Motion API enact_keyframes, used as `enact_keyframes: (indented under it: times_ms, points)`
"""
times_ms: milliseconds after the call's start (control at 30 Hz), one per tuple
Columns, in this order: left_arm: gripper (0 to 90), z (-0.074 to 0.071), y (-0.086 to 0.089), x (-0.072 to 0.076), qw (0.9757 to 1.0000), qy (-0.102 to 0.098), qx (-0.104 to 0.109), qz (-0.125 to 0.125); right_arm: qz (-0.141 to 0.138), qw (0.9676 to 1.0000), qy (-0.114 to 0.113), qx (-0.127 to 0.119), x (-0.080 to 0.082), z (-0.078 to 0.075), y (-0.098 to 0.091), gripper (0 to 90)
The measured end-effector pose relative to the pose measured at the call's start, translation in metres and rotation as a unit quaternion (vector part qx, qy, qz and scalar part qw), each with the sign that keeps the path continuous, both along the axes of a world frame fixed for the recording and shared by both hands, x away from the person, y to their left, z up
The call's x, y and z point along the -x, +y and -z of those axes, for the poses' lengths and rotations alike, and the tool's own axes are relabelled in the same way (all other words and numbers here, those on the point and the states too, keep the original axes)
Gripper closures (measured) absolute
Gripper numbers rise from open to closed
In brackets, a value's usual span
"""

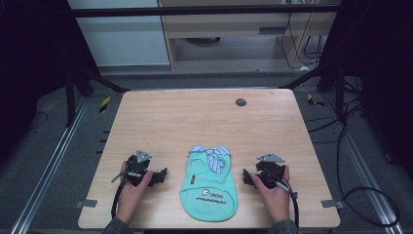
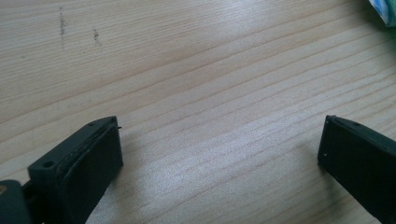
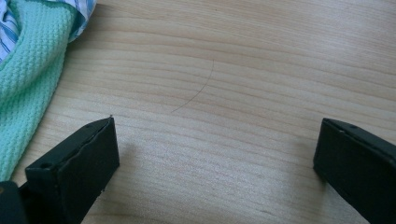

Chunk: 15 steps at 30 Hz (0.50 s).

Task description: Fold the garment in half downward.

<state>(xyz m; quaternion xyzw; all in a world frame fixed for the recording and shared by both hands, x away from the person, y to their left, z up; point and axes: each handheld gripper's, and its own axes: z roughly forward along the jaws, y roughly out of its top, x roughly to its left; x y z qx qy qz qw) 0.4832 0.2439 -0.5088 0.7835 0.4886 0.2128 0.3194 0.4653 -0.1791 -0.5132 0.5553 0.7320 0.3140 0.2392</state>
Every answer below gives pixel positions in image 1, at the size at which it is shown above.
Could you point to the white cabinet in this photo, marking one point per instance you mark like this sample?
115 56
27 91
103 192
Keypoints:
123 35

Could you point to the grey table edge bracket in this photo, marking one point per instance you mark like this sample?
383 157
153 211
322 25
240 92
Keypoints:
331 204
86 203

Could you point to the black curtain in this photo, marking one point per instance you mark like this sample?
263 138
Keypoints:
29 65
383 81

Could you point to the person's left hand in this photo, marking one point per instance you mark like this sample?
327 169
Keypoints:
130 198

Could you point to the grey round table grommet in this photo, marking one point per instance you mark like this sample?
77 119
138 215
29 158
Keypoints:
240 102

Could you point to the aluminium floor rail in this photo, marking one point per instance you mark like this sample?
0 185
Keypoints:
48 165
367 172

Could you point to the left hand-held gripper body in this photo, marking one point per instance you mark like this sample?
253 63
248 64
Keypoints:
138 167

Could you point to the yellow black striped tape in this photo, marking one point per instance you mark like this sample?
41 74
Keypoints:
104 104
314 100

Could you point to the black horizontal frame bar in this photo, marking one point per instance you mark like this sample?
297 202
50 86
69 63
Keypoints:
195 10

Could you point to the light wooden desk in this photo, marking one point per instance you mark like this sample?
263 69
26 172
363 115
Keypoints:
227 27

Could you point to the person's right hand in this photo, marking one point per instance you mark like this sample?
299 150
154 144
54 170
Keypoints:
276 201

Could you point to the mint green pet shirt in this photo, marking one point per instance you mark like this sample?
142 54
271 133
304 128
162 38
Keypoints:
207 195

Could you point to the black metal stand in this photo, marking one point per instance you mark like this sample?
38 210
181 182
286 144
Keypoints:
339 94
71 97

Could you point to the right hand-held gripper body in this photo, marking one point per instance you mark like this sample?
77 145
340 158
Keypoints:
269 169

